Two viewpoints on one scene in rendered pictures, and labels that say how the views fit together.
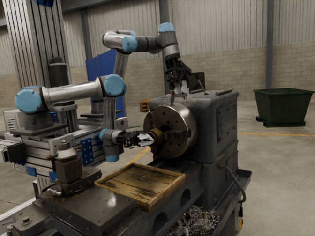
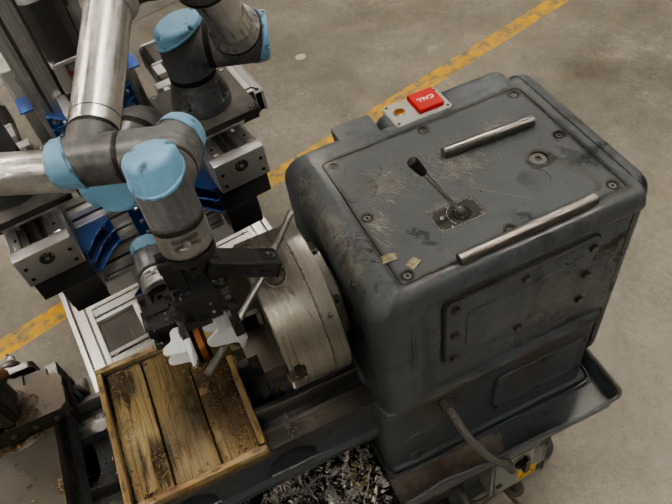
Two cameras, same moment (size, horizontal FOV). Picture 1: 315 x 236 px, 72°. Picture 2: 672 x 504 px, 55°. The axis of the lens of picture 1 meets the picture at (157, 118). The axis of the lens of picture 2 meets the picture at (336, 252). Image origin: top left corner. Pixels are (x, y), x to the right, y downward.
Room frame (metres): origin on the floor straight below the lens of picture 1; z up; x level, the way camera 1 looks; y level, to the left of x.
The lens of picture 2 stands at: (0.70, -0.63, 2.15)
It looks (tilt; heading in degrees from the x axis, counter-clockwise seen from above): 50 degrees down; 37
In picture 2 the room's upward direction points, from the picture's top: 11 degrees counter-clockwise
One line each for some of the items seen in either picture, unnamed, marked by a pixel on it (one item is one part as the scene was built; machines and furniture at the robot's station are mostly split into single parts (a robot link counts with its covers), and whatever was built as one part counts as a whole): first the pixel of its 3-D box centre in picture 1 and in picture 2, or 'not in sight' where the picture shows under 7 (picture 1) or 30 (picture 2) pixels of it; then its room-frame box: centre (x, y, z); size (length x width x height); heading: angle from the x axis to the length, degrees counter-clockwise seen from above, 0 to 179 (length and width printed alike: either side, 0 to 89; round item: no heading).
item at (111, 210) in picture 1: (81, 200); (20, 456); (0.77, 0.32, 0.95); 0.43 x 0.17 x 0.05; 53
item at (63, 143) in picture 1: (64, 143); not in sight; (0.81, 0.37, 1.17); 0.04 x 0.04 x 0.03
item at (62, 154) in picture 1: (65, 151); not in sight; (0.81, 0.37, 1.13); 0.08 x 0.08 x 0.03
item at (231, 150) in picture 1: (199, 197); (448, 373); (1.57, -0.29, 0.43); 0.60 x 0.48 x 0.86; 143
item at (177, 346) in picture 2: (144, 137); (178, 348); (1.06, 0.07, 1.10); 0.09 x 0.06 x 0.03; 53
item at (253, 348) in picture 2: (175, 134); (266, 356); (1.13, -0.09, 1.08); 0.12 x 0.11 x 0.05; 53
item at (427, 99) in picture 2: not in sight; (425, 101); (1.74, -0.15, 1.26); 0.06 x 0.06 x 0.02; 53
